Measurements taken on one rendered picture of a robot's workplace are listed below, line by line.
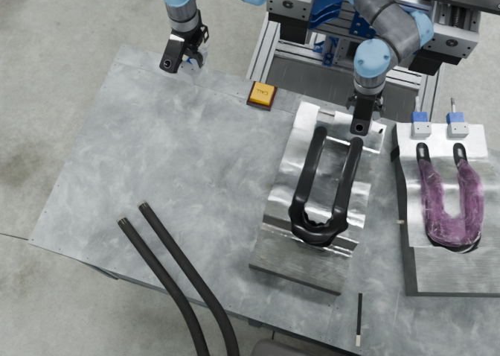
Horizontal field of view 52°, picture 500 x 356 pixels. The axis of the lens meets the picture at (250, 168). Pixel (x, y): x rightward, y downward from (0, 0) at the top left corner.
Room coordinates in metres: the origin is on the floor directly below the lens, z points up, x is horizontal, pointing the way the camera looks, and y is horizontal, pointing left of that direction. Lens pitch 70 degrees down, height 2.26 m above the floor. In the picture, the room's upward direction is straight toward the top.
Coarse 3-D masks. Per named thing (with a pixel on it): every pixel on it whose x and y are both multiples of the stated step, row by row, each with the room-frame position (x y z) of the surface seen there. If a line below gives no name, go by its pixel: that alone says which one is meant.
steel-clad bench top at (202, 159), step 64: (128, 64) 0.89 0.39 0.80; (128, 128) 0.66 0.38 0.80; (192, 128) 0.66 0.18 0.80; (256, 128) 0.66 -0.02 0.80; (64, 192) 0.45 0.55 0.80; (128, 192) 0.45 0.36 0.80; (192, 192) 0.45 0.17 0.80; (256, 192) 0.45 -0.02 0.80; (384, 192) 0.45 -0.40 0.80; (128, 256) 0.26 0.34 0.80; (192, 256) 0.26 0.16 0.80; (384, 256) 0.26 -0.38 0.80; (320, 320) 0.09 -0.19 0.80; (384, 320) 0.09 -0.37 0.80; (448, 320) 0.09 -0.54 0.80
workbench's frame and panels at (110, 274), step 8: (88, 264) 0.30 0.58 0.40; (104, 272) 0.30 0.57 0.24; (112, 272) 0.22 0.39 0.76; (128, 280) 0.28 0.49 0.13; (136, 280) 0.26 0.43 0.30; (152, 288) 0.25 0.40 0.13; (160, 288) 0.23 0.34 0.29; (200, 304) 0.19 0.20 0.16; (232, 312) 0.11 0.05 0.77; (248, 320) 0.12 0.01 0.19; (256, 320) 0.09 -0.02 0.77; (272, 328) 0.10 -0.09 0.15; (280, 328) 0.09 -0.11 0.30; (296, 336) 0.07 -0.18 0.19; (320, 344) 0.04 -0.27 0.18; (344, 352) 0.01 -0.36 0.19; (352, 352) 0.01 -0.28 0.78
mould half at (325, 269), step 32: (384, 128) 0.62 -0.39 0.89; (288, 160) 0.52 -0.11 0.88; (320, 160) 0.52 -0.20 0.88; (288, 192) 0.41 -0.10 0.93; (320, 192) 0.42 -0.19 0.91; (352, 192) 0.42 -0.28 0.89; (288, 224) 0.33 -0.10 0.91; (352, 224) 0.32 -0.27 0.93; (256, 256) 0.25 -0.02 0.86; (288, 256) 0.25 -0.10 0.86; (320, 256) 0.25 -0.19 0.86; (320, 288) 0.17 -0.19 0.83
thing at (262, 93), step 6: (258, 84) 0.79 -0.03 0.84; (264, 84) 0.79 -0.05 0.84; (258, 90) 0.77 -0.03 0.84; (264, 90) 0.77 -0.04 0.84; (270, 90) 0.77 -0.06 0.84; (252, 96) 0.75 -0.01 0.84; (258, 96) 0.75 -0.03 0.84; (264, 96) 0.75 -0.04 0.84; (270, 96) 0.75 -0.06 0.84; (258, 102) 0.74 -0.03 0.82; (264, 102) 0.73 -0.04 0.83
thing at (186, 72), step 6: (204, 48) 0.86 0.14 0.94; (186, 60) 0.81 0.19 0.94; (180, 66) 0.78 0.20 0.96; (186, 66) 0.78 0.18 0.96; (192, 66) 0.78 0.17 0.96; (180, 72) 0.77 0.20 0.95; (186, 72) 0.76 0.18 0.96; (192, 72) 0.76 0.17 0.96; (180, 78) 0.77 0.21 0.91; (186, 78) 0.76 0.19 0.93; (192, 78) 0.75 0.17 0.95; (192, 84) 0.75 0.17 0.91
